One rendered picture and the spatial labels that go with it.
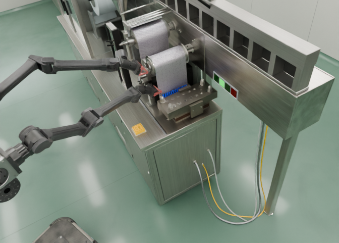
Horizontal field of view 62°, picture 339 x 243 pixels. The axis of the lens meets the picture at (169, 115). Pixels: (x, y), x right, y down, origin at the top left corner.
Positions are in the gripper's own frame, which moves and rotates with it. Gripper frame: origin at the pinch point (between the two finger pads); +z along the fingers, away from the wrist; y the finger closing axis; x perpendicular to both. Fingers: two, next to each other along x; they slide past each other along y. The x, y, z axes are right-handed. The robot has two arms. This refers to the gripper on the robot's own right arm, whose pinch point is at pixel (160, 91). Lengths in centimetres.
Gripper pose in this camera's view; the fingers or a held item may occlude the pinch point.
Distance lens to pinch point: 201.5
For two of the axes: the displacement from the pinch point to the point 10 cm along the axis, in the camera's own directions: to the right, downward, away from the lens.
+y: 4.8, 5.7, -6.6
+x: 3.5, -8.2, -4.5
